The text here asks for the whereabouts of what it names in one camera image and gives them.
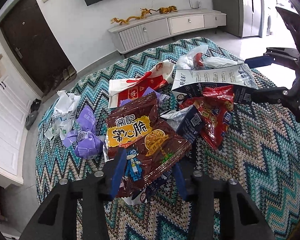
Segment dark brown entrance door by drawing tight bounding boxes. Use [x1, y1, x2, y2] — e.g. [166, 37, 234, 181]
[0, 0, 76, 95]

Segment brown snack bag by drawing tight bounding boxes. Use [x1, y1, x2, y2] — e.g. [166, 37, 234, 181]
[106, 92, 191, 197]

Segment white blue milk powder bag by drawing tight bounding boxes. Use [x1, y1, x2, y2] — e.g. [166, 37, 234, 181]
[172, 63, 258, 104]

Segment white crumpled paper bag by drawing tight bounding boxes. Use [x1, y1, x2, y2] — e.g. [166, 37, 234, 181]
[45, 90, 81, 141]

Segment white lower shoe cabinet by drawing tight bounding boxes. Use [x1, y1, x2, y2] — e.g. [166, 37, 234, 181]
[0, 73, 37, 188]

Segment grey slipper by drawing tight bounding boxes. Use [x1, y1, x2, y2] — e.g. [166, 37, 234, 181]
[25, 111, 38, 131]

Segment white TV cabinet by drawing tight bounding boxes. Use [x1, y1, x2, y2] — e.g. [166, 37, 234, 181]
[108, 9, 226, 54]

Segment red snack wrapper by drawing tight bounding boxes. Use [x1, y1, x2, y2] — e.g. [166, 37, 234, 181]
[180, 85, 234, 150]

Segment white yellow bag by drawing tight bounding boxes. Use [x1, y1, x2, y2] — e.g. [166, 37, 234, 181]
[103, 135, 148, 205]

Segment golden tiger figurine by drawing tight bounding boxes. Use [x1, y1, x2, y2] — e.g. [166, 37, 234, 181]
[158, 5, 178, 14]

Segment brown shoes at door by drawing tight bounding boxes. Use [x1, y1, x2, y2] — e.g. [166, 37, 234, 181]
[53, 65, 76, 87]

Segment clear plastic bag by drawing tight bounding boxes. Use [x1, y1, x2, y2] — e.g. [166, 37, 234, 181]
[175, 45, 244, 70]

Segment golden dragon figurine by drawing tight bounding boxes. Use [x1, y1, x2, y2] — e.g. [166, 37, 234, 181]
[110, 8, 152, 25]

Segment black shoes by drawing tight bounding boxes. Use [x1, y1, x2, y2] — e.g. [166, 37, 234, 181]
[30, 99, 42, 112]

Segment purple crumpled wrapper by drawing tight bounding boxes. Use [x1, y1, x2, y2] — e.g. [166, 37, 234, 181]
[63, 106, 103, 160]

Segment red white paper bag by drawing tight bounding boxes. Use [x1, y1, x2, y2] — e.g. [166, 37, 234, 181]
[108, 60, 174, 108]

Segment grey double door refrigerator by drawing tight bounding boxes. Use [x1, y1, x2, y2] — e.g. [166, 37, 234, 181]
[212, 0, 264, 38]

